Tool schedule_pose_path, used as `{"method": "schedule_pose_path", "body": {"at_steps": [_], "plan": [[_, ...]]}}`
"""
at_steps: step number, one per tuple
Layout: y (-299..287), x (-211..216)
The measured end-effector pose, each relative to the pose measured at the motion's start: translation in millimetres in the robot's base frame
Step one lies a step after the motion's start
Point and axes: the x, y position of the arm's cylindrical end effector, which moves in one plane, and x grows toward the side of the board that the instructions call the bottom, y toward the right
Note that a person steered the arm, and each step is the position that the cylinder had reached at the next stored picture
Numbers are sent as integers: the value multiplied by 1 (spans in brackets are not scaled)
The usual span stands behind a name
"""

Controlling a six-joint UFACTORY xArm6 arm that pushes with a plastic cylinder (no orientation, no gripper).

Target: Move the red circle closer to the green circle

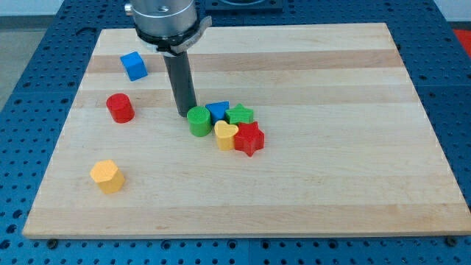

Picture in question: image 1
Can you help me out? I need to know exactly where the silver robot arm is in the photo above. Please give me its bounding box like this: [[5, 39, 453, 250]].
[[124, 0, 199, 44]]

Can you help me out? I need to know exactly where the yellow heart block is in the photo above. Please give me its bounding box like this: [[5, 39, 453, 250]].
[[214, 120, 238, 151]]

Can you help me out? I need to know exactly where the red star block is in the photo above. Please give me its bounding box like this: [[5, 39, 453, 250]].
[[234, 121, 265, 157]]

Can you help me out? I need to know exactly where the green star block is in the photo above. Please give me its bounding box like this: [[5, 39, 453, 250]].
[[225, 103, 254, 124]]

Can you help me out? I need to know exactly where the blue triangle block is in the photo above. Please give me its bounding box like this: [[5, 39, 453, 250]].
[[205, 101, 230, 125]]

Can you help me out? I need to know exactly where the green cylinder block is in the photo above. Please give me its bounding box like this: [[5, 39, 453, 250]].
[[187, 106, 212, 137]]

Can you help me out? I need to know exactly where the wooden board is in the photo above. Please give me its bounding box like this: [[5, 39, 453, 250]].
[[23, 23, 470, 239]]

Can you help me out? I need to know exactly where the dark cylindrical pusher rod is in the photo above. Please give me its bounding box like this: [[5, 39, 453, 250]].
[[163, 52, 197, 117]]

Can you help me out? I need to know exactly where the red cylinder block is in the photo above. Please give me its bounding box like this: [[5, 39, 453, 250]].
[[106, 93, 135, 124]]

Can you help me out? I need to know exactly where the blue cube block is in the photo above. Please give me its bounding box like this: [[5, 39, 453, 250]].
[[120, 52, 148, 82]]

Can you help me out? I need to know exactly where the yellow hexagon block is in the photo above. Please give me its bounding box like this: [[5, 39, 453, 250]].
[[90, 160, 125, 194]]

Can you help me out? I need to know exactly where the grey clamp bracket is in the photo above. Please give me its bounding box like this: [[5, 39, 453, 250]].
[[143, 15, 213, 57]]

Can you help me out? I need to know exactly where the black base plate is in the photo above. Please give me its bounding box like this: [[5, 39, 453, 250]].
[[205, 0, 284, 11]]

